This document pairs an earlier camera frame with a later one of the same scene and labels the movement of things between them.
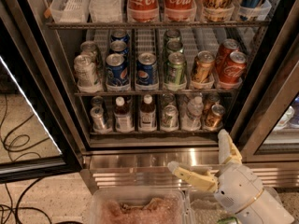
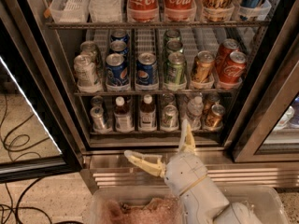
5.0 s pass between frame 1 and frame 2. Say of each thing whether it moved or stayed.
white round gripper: moved
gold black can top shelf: stayed
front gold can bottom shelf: stayed
